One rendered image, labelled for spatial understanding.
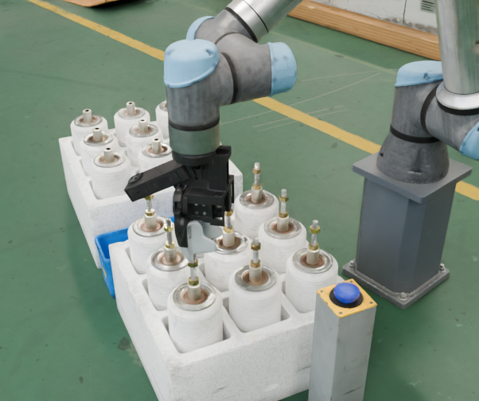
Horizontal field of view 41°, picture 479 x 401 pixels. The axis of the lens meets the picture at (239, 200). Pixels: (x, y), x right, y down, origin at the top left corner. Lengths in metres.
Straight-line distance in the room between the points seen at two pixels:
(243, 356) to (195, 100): 0.48
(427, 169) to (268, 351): 0.50
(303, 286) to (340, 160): 0.94
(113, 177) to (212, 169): 0.61
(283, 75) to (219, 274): 0.46
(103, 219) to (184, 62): 0.75
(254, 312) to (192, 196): 0.28
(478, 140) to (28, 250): 1.12
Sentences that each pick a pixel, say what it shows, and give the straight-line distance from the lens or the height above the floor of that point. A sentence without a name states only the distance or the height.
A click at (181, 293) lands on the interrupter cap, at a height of 0.25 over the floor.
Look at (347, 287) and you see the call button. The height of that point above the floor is 0.33.
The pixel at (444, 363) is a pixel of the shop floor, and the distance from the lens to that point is 1.42.
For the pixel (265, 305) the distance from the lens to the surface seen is 1.15.
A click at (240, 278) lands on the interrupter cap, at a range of 1.16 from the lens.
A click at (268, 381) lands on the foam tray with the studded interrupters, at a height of 0.07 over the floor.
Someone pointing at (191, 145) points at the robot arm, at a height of 0.57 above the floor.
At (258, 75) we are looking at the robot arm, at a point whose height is 0.65.
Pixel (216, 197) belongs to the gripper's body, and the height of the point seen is 0.48.
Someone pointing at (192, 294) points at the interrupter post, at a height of 0.26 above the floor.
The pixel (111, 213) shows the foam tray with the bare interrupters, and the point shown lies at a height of 0.15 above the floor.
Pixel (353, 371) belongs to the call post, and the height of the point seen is 0.18.
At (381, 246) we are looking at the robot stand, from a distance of 1.48.
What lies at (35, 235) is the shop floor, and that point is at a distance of 1.79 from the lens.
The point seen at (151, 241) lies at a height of 0.25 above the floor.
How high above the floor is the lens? 0.99
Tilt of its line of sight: 32 degrees down
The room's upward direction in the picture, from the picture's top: straight up
